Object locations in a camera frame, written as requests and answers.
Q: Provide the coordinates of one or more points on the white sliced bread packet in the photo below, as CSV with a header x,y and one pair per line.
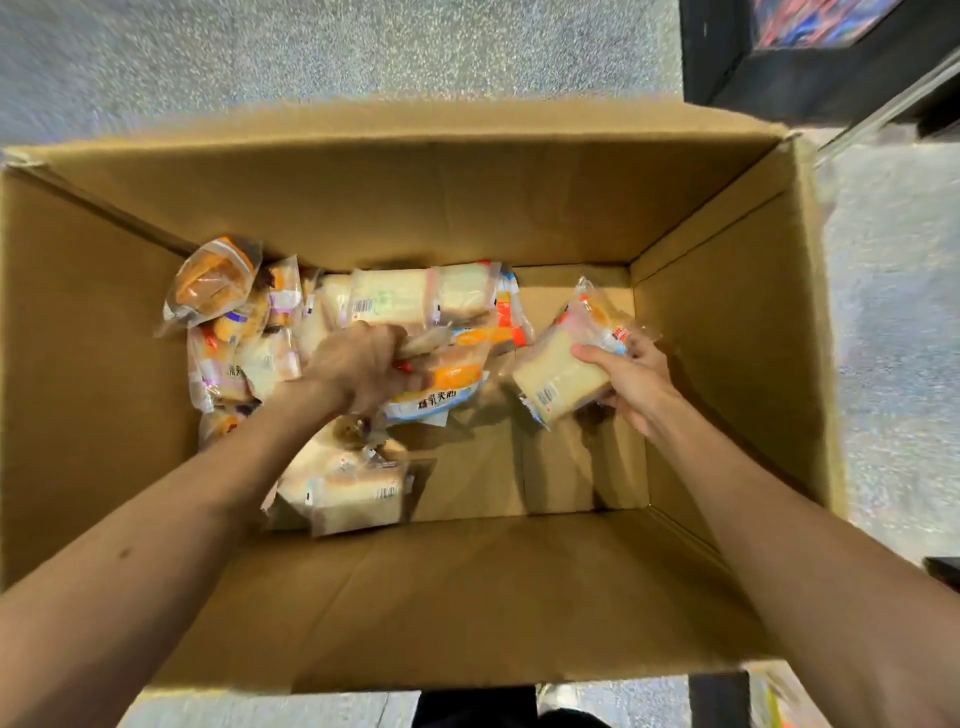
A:
x,y
555,375

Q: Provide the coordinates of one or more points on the person's right thumb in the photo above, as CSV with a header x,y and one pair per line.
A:
x,y
596,358

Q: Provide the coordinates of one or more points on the person's right hand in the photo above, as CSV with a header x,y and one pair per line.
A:
x,y
641,386

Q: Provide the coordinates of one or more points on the large brown cardboard box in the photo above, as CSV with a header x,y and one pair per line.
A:
x,y
465,592

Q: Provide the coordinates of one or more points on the colourful goods on shelf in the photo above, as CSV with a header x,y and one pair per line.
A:
x,y
817,21

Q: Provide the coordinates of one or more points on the orange blue label bread packet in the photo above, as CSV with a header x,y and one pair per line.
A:
x,y
450,384

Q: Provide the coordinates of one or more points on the silver metal rail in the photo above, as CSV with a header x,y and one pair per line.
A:
x,y
885,105

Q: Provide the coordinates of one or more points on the black object at edge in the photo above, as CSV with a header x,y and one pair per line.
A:
x,y
945,574

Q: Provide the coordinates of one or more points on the person's left fingers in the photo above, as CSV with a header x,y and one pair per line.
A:
x,y
397,345

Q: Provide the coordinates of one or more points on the person's black trousers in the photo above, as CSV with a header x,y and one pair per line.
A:
x,y
472,709

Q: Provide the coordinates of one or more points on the black display shelf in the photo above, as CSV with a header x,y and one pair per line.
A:
x,y
795,82

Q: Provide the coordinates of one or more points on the person's left forearm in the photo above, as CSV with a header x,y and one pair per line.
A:
x,y
150,540

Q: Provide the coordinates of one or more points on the person's left hand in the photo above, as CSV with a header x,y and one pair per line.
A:
x,y
352,367

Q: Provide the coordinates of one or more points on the person's right forearm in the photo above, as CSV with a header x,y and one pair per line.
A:
x,y
810,570

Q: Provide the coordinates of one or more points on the pile of wrapped bread packs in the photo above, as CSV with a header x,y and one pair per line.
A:
x,y
390,296

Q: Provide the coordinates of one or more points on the black post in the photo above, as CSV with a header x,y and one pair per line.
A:
x,y
718,701

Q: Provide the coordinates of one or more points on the person's shoe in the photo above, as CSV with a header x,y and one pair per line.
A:
x,y
574,718

